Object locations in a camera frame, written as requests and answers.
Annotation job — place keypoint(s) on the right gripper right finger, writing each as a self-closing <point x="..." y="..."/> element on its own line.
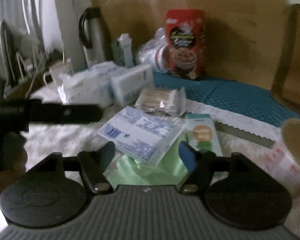
<point x="200" y="166"/>

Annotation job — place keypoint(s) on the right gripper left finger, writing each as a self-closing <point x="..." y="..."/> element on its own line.
<point x="93" y="165"/>

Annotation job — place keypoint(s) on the teal orange small box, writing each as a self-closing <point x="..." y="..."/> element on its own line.
<point x="201" y="133"/>

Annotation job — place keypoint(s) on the green cloth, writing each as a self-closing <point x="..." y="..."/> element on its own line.
<point x="124" y="170"/>

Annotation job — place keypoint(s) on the blue white tissue packet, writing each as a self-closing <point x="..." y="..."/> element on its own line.
<point x="143" y="137"/>

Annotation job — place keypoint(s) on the cotton swab packet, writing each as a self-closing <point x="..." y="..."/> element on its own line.
<point x="168" y="101"/>

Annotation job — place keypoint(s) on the white tissue pack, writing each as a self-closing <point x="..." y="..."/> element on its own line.
<point x="90" y="86"/>

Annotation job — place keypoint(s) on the white blue wipes pack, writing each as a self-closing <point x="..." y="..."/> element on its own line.
<point x="128" y="85"/>

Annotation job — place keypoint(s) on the dish rack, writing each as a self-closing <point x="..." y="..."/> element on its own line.
<point x="23" y="63"/>

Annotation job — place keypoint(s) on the chevron patterned tablecloth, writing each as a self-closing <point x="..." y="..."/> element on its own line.
<point x="72" y="139"/>

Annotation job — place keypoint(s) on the teal textured mat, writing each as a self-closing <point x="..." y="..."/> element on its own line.
<point x="230" y="95"/>

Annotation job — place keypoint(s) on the small round tin can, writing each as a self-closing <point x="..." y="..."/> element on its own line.
<point x="283" y="160"/>

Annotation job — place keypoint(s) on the brown tray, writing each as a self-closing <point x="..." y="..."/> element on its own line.
<point x="286" y="84"/>

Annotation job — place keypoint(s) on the green white carton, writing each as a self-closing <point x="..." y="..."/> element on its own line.
<point x="122" y="51"/>

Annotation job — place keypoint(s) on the clear plastic bag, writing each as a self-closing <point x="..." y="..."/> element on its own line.
<point x="154" y="52"/>

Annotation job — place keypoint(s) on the silver thermos flask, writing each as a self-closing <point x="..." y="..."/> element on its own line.
<point x="95" y="37"/>

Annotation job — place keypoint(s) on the red cereal box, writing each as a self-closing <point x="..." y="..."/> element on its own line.
<point x="187" y="42"/>

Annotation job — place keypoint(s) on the wooden board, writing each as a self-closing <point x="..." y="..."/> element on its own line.
<point x="231" y="39"/>

